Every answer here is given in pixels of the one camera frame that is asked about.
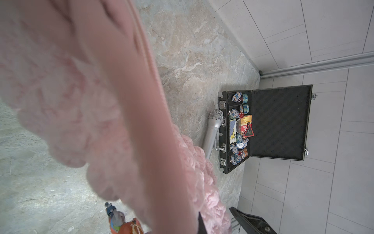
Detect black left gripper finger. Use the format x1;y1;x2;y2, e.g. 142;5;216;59
197;213;207;234

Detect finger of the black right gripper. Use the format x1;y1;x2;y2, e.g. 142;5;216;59
229;207;276;234

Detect colourful keychain decoration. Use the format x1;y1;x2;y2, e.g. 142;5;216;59
105;202;145;234

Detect pink fluffy handbag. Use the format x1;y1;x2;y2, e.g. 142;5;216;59
1;1;231;234

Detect black poker chip case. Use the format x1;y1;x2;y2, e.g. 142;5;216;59
219;85;314;174

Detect silver microphone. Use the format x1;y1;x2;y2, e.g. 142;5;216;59
202;109;224;160

